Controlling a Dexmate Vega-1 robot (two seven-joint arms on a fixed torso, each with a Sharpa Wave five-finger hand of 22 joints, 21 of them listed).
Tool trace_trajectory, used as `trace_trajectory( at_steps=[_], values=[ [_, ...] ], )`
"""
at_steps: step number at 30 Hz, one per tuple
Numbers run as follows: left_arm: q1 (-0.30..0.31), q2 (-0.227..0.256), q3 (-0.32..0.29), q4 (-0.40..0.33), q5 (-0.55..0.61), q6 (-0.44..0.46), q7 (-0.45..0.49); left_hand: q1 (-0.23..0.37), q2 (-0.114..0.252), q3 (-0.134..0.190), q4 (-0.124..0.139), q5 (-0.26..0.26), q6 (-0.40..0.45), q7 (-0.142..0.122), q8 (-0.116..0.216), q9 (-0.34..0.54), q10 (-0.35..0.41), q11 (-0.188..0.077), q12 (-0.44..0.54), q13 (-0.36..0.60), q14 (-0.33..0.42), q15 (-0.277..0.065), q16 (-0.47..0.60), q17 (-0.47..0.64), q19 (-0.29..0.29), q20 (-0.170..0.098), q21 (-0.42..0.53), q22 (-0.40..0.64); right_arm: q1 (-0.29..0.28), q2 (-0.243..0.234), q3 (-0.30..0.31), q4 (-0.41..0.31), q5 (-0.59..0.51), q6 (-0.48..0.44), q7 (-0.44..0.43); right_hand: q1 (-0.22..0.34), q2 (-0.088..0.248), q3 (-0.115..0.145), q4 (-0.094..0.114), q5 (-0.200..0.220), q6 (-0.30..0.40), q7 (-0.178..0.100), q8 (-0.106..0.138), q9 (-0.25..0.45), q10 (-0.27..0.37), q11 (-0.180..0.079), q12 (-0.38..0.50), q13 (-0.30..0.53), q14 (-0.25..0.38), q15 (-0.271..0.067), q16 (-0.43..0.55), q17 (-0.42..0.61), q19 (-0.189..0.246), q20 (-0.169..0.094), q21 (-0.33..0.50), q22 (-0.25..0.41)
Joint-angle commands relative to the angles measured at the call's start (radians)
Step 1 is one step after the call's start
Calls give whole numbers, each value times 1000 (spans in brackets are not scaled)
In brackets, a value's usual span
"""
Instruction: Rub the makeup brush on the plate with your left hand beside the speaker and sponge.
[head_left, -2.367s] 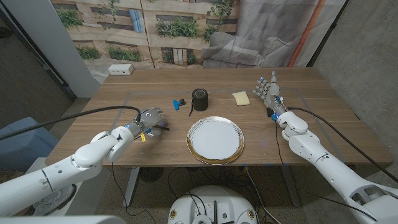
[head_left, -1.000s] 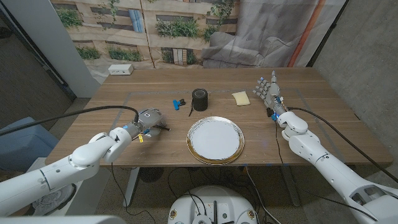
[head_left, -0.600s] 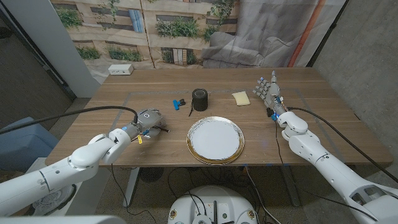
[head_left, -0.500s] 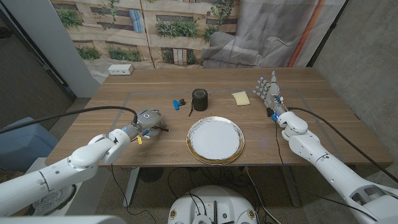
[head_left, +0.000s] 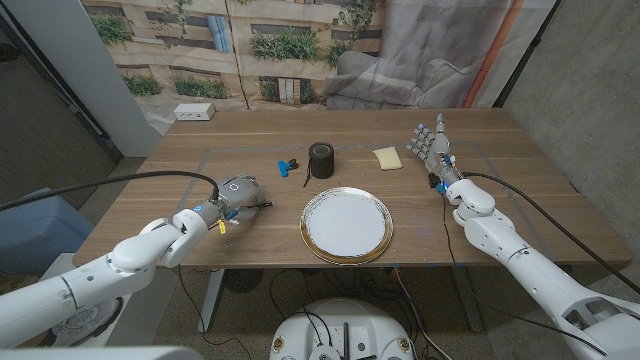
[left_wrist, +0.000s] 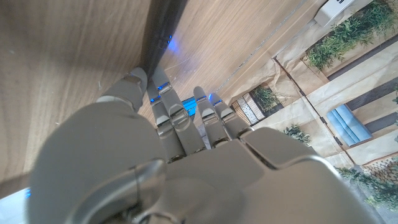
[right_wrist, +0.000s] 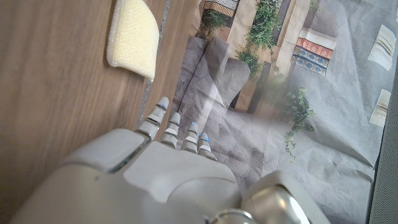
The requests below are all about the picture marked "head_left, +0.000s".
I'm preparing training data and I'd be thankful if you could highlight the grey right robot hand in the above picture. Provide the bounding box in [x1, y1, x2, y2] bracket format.
[405, 112, 464, 190]

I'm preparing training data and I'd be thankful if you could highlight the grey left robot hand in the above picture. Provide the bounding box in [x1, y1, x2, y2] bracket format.
[212, 173, 269, 225]

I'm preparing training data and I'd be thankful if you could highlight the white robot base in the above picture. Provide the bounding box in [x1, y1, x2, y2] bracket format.
[268, 297, 416, 360]

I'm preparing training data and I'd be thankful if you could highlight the pale yellow sponge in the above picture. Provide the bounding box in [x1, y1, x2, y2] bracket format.
[372, 146, 404, 171]

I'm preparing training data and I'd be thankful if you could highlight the black cylindrical speaker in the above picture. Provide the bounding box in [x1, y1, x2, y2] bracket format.
[302, 141, 336, 189]

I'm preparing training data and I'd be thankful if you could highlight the white plate gold rim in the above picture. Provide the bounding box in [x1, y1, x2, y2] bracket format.
[299, 186, 394, 266]

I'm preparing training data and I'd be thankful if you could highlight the black round floor fan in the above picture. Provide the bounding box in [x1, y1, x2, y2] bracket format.
[223, 268, 265, 294]

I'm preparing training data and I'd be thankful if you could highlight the printed fabric backdrop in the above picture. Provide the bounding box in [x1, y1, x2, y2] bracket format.
[79, 0, 559, 136]

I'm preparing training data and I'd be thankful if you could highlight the white power strip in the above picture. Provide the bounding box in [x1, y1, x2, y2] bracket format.
[173, 102, 216, 122]

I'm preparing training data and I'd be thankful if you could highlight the metal table leg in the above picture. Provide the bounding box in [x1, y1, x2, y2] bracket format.
[197, 268, 226, 335]
[452, 266, 484, 334]

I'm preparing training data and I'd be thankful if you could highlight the black backdrop stand pole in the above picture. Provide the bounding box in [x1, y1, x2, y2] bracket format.
[492, 0, 564, 109]

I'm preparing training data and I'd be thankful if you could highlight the grey sneaker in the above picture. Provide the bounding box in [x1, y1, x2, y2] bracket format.
[52, 297, 124, 347]

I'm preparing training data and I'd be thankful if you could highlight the blue upholstered chair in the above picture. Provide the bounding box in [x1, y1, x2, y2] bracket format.
[0, 187, 96, 279]

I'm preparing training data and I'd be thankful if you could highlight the white robot torso edge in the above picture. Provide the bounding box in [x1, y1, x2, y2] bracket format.
[0, 346, 204, 360]

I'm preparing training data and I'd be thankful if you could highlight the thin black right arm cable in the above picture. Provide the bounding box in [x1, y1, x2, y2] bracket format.
[441, 192, 609, 357]

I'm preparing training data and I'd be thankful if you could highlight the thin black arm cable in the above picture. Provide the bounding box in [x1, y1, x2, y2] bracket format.
[176, 264, 252, 360]
[441, 192, 609, 357]

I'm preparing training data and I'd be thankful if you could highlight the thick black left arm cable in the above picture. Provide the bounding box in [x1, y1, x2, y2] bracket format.
[0, 170, 222, 212]

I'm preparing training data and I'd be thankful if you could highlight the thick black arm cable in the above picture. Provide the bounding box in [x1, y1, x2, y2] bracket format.
[460, 171, 640, 296]
[0, 170, 222, 212]

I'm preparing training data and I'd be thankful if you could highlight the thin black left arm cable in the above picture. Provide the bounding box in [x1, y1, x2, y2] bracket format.
[176, 264, 252, 360]

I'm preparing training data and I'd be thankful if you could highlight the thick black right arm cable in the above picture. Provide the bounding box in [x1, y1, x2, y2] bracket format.
[460, 171, 640, 296]

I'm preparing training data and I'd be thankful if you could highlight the grey floor cable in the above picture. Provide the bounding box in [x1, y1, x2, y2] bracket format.
[393, 267, 444, 360]

